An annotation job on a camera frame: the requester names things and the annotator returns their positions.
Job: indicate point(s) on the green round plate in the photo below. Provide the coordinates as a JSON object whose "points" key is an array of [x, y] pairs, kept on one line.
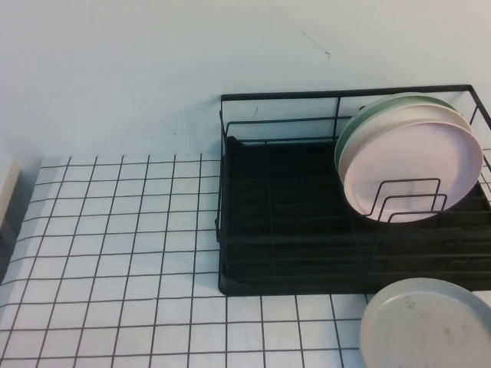
{"points": [[345, 138]]}

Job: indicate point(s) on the white board with beige edge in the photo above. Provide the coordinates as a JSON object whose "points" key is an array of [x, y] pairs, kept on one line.
{"points": [[7, 191]]}

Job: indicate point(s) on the grey round plate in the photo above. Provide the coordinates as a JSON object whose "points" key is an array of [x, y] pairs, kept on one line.
{"points": [[426, 329]]}

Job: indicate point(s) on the cream round plate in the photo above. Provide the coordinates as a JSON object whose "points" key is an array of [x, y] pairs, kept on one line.
{"points": [[364, 147]]}

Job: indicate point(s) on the white black-grid table mat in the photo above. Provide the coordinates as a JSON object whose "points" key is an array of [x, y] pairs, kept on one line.
{"points": [[115, 268]]}

